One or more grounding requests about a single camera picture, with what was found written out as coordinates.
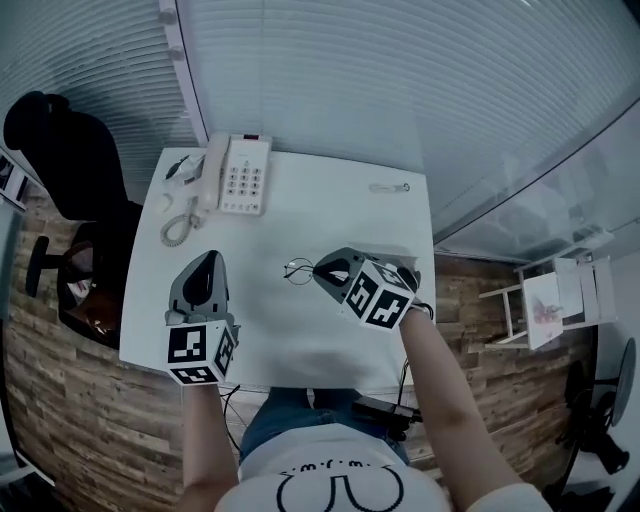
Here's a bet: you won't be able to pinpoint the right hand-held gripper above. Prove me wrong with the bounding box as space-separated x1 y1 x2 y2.
311 246 421 333

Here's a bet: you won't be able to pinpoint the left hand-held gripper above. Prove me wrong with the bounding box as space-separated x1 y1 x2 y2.
164 249 242 388

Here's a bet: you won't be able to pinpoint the thin-rimmed eyeglasses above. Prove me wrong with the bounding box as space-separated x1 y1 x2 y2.
282 256 317 288

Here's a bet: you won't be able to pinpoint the person's right forearm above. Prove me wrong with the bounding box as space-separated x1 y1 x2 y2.
397 303 527 502

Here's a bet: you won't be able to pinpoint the person's left forearm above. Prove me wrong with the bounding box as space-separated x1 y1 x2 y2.
181 381 242 495

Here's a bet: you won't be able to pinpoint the white desk telephone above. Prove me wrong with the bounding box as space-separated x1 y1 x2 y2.
199 133 274 218

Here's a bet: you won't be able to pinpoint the small black and white gadget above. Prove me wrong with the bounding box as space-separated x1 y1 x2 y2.
164 154 207 185

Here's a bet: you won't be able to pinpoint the person's blue jeans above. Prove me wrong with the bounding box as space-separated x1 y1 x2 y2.
239 386 412 467

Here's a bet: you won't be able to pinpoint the black office chair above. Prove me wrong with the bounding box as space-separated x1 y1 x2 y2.
2 91 147 352

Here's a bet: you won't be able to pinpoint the framed photo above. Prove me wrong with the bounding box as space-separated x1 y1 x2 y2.
11 171 32 210
0 153 17 192

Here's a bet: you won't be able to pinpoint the person's white shirt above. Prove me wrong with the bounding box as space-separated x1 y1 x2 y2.
214 423 552 512

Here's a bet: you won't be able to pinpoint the white wooden chair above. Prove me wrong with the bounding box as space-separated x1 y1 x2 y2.
478 253 619 352

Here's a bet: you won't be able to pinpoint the white coiled telephone cord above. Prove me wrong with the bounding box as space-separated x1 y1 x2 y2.
159 196 209 248

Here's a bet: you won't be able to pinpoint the thin black floor cable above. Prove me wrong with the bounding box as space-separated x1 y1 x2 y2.
221 383 242 452

